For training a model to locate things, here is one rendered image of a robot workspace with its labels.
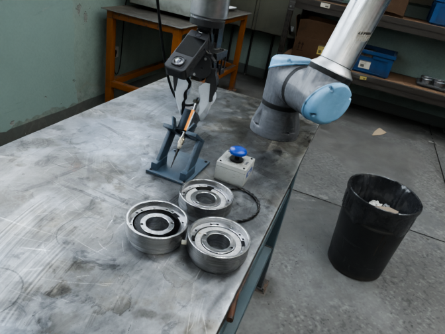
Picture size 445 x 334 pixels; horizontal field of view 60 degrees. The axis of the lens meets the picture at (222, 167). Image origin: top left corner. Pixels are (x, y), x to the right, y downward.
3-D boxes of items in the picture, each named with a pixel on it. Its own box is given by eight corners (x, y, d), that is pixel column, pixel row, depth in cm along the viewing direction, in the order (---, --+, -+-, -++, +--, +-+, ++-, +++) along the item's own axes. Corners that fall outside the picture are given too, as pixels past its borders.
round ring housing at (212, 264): (242, 237, 71) (247, 219, 69) (248, 279, 62) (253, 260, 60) (186, 231, 70) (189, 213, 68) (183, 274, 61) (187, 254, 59)
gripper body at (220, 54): (224, 76, 86) (234, 20, 80) (208, 85, 79) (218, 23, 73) (194, 67, 88) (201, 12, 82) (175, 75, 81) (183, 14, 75)
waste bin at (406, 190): (387, 297, 177) (426, 224, 157) (316, 270, 186) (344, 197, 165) (387, 254, 206) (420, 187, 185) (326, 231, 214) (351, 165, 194)
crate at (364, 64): (389, 73, 400) (398, 52, 390) (387, 80, 369) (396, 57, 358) (340, 59, 415) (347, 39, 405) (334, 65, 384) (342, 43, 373)
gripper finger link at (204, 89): (220, 116, 88) (220, 76, 84) (210, 124, 83) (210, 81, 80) (208, 114, 89) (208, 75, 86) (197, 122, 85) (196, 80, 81)
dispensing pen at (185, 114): (161, 164, 83) (189, 92, 84) (168, 167, 87) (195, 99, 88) (170, 167, 82) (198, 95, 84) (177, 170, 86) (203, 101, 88)
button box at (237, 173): (242, 188, 86) (246, 169, 83) (213, 177, 88) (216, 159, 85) (253, 173, 93) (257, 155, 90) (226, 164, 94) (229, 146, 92)
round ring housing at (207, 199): (224, 232, 71) (228, 215, 69) (170, 219, 72) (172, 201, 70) (234, 202, 80) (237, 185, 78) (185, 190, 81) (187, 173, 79)
